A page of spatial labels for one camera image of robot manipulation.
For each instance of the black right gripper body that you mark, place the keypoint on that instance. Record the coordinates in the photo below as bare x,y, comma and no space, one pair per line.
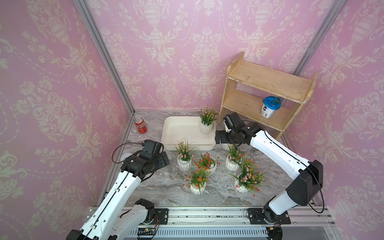
227,137

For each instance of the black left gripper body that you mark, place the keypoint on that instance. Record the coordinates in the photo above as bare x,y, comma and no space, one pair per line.
161,161

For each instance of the red flower pot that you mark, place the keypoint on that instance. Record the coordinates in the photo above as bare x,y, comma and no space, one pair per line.
207,163

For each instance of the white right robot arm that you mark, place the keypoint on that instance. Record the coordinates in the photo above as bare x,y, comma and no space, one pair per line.
307,177

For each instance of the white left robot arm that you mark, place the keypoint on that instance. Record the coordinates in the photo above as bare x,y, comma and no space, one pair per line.
109,222

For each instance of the white plastic storage box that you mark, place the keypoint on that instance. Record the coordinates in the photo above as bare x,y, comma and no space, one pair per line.
179,129

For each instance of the orange flower pot back-right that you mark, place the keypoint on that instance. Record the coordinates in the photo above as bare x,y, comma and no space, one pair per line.
226,147

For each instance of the white yellow can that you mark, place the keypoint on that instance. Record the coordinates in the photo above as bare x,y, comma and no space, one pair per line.
124,156

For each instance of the pink flower pot mid-right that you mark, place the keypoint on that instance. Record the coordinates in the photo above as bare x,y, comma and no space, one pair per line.
234,158

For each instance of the red cola can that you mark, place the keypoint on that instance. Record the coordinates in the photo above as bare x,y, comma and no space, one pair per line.
141,125

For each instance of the blue lidded white cup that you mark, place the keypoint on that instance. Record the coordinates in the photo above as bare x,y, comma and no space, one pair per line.
270,105

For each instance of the large pink flower pot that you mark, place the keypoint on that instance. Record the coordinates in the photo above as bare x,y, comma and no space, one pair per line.
250,178

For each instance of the wooden two-tier shelf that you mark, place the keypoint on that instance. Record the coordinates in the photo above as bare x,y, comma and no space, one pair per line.
247,84

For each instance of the orange flower pot front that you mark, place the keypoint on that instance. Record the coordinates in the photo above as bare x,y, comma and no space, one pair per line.
196,180

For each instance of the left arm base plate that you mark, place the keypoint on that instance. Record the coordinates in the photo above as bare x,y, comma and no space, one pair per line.
160,216

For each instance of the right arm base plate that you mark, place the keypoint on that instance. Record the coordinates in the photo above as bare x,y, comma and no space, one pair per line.
257,217

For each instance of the aluminium mounting rail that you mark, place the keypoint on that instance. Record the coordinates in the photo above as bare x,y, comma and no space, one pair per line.
232,217

